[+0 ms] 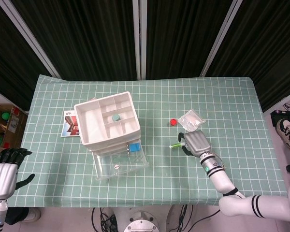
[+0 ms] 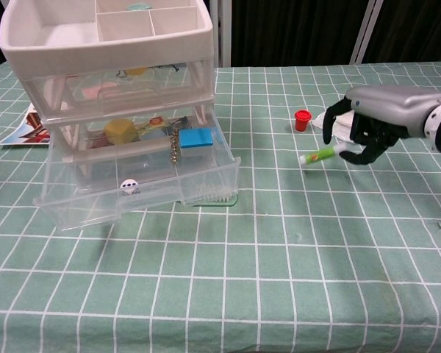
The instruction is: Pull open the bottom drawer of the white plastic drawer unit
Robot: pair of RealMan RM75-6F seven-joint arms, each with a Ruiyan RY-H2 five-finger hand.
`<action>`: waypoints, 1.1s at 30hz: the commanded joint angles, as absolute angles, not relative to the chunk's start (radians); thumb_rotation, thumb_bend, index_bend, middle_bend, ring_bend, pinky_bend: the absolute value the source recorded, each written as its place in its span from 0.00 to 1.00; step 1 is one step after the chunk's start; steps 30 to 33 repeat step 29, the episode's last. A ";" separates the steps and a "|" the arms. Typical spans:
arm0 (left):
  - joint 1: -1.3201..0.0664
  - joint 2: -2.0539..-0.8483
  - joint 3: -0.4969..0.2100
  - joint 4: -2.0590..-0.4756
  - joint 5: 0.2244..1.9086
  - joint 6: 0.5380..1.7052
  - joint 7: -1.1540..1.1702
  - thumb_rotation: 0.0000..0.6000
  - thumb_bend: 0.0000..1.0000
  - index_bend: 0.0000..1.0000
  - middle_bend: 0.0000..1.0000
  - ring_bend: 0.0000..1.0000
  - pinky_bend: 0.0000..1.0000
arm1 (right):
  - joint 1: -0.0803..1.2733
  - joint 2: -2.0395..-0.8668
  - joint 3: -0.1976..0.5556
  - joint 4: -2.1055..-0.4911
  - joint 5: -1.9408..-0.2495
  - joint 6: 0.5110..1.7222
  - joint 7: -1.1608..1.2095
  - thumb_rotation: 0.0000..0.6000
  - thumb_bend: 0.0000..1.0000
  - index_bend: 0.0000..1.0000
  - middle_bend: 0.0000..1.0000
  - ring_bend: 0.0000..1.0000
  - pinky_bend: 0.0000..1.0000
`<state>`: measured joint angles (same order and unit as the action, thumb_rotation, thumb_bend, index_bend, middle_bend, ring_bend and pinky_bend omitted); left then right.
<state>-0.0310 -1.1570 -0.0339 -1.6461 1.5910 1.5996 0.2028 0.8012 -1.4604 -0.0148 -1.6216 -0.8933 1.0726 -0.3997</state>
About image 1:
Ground cardboard box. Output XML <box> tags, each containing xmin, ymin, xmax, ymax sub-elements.
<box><xmin>0</xmin><ymin>103</ymin><xmax>29</xmax><ymax>148</ymax></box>

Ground white drawer organizer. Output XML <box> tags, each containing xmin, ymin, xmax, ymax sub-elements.
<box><xmin>73</xmin><ymin>91</ymin><xmax>141</xmax><ymax>152</ymax></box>

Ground green checked tablecloth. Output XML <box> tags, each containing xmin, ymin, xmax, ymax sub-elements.
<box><xmin>6</xmin><ymin>74</ymin><xmax>288</xmax><ymax>208</ymax></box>

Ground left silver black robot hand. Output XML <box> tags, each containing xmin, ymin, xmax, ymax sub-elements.
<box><xmin>0</xmin><ymin>147</ymin><xmax>36</xmax><ymax>200</ymax></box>

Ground small clear plastic drawer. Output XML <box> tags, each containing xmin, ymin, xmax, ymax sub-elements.
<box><xmin>86</xmin><ymin>135</ymin><xmax>141</xmax><ymax>152</ymax></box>

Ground clear bag with white pad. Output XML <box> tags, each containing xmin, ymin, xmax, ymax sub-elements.
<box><xmin>177</xmin><ymin>109</ymin><xmax>206</xmax><ymax>132</ymax></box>

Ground person's white shoe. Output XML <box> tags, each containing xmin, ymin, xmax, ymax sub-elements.
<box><xmin>21</xmin><ymin>208</ymin><xmax>42</xmax><ymax>222</ymax></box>

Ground black curtain panel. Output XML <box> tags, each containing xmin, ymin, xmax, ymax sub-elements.
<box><xmin>146</xmin><ymin>0</ymin><xmax>233</xmax><ymax>80</ymax></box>
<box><xmin>0</xmin><ymin>0</ymin><xmax>51</xmax><ymax>111</ymax></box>
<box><xmin>206</xmin><ymin>0</ymin><xmax>290</xmax><ymax>112</ymax></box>
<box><xmin>11</xmin><ymin>0</ymin><xmax>139</xmax><ymax>80</ymax></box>

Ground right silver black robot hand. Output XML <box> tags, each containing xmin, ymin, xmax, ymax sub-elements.
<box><xmin>177</xmin><ymin>130</ymin><xmax>212</xmax><ymax>158</ymax></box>

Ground white frame post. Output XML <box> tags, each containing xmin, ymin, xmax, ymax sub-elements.
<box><xmin>132</xmin><ymin>0</ymin><xmax>147</xmax><ymax>80</ymax></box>
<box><xmin>0</xmin><ymin>0</ymin><xmax>61</xmax><ymax>78</ymax></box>
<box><xmin>200</xmin><ymin>0</ymin><xmax>243</xmax><ymax>77</ymax></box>

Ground black cable bundle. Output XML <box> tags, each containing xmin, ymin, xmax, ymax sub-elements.
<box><xmin>91</xmin><ymin>207</ymin><xmax>119</xmax><ymax>232</ymax></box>
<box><xmin>168</xmin><ymin>204</ymin><xmax>220</xmax><ymax>232</ymax></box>

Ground photo postcard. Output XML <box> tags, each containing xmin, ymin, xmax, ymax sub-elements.
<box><xmin>60</xmin><ymin>110</ymin><xmax>82</xmax><ymax>137</ymax></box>

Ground round robot base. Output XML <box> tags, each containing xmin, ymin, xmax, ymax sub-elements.
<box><xmin>123</xmin><ymin>211</ymin><xmax>160</xmax><ymax>232</ymax></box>

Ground white black sneaker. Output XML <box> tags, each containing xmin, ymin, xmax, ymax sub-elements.
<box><xmin>276</xmin><ymin>118</ymin><xmax>290</xmax><ymax>151</ymax></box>

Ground large clear plastic drawer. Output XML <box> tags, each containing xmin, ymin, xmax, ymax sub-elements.
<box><xmin>91</xmin><ymin>142</ymin><xmax>149</xmax><ymax>182</ymax></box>

